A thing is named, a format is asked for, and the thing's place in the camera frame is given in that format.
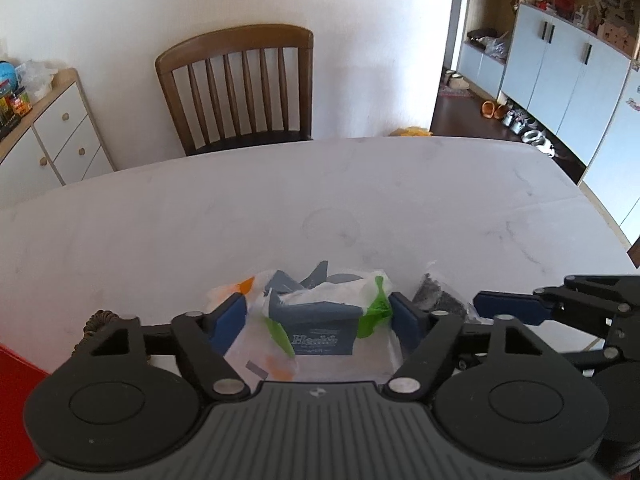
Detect brown beaded bracelet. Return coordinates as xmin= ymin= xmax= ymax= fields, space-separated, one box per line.
xmin=81 ymin=309 xmax=122 ymax=344

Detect red and white cardboard box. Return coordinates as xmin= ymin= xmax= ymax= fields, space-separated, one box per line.
xmin=0 ymin=346 xmax=48 ymax=480

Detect white drawer sideboard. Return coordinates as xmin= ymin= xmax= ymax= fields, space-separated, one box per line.
xmin=1 ymin=68 xmax=115 ymax=208

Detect clear plastic bag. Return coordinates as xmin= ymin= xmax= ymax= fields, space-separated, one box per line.
xmin=15 ymin=61 xmax=58 ymax=104

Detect wooden dining chair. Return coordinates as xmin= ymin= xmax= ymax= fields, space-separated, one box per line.
xmin=154 ymin=23 xmax=316 ymax=157

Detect black packet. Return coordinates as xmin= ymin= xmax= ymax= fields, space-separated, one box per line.
xmin=412 ymin=273 xmax=482 ymax=324

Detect wet wipes pack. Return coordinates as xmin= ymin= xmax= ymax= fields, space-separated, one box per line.
xmin=206 ymin=261 xmax=402 ymax=389

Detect white wall cabinet unit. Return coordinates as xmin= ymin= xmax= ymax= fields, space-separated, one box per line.
xmin=458 ymin=0 xmax=639 ymax=240

